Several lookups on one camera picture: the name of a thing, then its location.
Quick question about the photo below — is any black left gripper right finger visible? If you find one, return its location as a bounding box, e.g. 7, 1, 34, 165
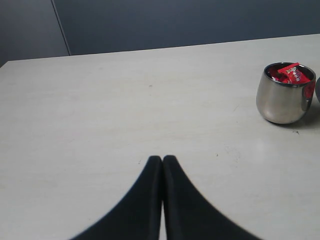
162, 155, 258, 240

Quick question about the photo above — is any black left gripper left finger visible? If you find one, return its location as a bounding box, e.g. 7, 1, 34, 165
73, 155, 162, 240

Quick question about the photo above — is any stainless steel bowl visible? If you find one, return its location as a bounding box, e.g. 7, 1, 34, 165
315, 77, 320, 103

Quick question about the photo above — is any stainless steel cup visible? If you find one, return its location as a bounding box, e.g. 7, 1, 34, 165
256, 62, 316, 125

